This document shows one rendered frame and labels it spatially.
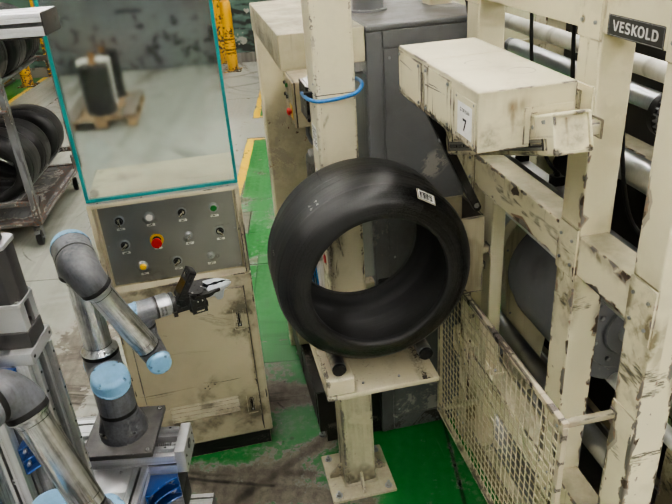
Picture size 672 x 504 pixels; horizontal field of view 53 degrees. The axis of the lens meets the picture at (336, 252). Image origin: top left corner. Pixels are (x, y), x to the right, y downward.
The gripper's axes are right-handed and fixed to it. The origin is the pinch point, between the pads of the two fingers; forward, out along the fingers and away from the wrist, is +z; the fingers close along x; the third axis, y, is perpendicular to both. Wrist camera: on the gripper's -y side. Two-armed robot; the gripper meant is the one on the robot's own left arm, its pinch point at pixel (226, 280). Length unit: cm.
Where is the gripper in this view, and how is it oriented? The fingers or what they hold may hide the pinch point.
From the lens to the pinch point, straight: 232.2
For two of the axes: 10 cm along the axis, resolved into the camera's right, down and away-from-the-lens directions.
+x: 4.7, 5.0, -7.3
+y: 0.0, 8.2, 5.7
